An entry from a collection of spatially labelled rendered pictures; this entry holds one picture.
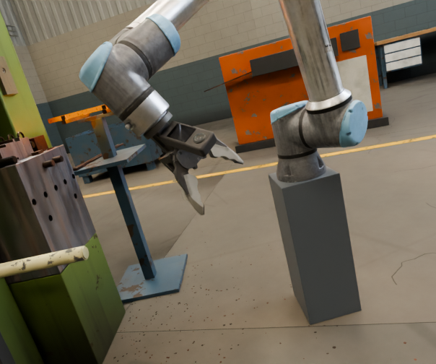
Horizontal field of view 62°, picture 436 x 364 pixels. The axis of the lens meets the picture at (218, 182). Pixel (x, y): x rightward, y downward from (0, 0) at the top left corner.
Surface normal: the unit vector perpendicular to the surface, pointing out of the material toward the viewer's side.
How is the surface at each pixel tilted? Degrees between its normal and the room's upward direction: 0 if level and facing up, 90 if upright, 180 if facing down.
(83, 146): 90
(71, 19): 90
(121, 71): 76
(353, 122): 95
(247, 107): 90
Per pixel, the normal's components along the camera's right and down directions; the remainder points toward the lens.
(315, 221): 0.10, 0.26
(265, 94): -0.24, 0.33
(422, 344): -0.24, -0.93
